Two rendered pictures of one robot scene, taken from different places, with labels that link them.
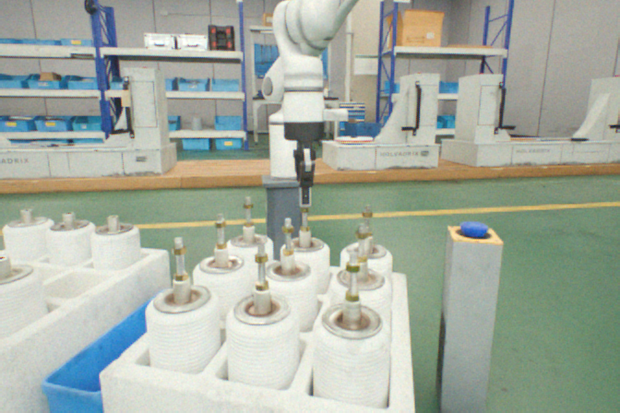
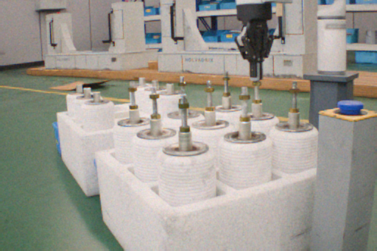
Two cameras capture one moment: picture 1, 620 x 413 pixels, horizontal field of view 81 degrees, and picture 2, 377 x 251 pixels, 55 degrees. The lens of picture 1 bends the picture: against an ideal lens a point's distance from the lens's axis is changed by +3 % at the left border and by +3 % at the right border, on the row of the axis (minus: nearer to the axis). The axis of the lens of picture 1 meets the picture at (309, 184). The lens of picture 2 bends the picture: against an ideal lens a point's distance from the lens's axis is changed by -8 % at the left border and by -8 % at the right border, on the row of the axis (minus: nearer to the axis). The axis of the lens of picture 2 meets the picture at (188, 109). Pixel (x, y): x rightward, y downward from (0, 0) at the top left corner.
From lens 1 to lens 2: 0.52 m
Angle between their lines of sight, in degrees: 48
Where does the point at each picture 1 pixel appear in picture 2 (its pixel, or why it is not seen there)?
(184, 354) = (122, 152)
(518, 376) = not seen: outside the picture
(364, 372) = (168, 179)
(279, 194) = (317, 87)
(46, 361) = not seen: hidden behind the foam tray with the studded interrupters
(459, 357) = (320, 235)
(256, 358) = (136, 158)
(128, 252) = (172, 109)
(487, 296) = (342, 177)
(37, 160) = (217, 60)
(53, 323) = (109, 133)
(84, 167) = (246, 67)
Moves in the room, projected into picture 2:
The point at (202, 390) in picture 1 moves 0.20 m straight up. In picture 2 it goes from (115, 168) to (106, 67)
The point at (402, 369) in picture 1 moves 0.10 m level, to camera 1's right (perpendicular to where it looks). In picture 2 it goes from (218, 200) to (269, 219)
